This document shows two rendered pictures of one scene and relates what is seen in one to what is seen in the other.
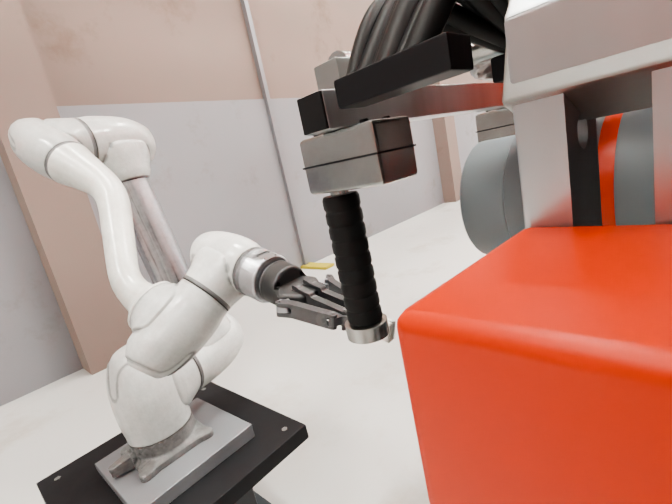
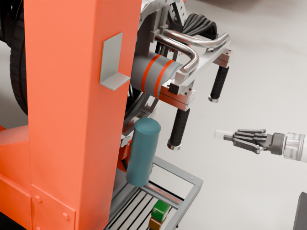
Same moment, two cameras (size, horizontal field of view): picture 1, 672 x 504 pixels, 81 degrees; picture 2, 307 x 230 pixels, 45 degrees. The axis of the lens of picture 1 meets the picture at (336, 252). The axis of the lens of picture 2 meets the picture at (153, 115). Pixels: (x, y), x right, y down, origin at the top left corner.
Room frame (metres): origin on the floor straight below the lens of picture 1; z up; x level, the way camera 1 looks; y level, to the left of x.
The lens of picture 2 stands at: (1.35, -0.73, 1.48)
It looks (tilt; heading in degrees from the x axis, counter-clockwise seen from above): 36 degrees down; 154
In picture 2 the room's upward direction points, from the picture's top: 12 degrees clockwise
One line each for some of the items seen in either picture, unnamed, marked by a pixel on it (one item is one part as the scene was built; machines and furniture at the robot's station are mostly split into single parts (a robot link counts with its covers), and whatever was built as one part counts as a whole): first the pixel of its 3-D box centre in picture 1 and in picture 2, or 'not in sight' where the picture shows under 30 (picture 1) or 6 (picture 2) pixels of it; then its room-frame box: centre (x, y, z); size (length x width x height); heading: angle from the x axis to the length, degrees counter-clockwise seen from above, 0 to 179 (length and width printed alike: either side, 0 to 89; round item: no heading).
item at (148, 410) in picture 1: (148, 384); not in sight; (0.89, 0.52, 0.49); 0.18 x 0.16 x 0.22; 150
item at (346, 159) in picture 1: (356, 155); (219, 54); (0.35, -0.04, 0.93); 0.09 x 0.05 x 0.05; 42
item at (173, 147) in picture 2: not in sight; (179, 126); (0.60, -0.27, 0.83); 0.04 x 0.04 x 0.16
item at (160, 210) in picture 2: not in sight; (160, 210); (0.75, -0.35, 0.64); 0.04 x 0.04 x 0.04; 42
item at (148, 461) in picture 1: (156, 439); not in sight; (0.87, 0.54, 0.36); 0.22 x 0.18 x 0.06; 132
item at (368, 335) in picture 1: (353, 262); (219, 82); (0.37, -0.02, 0.83); 0.04 x 0.04 x 0.16
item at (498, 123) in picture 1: (513, 123); (177, 94); (0.58, -0.29, 0.93); 0.09 x 0.05 x 0.05; 42
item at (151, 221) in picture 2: not in sight; (157, 221); (0.75, -0.35, 0.59); 0.04 x 0.04 x 0.04; 42
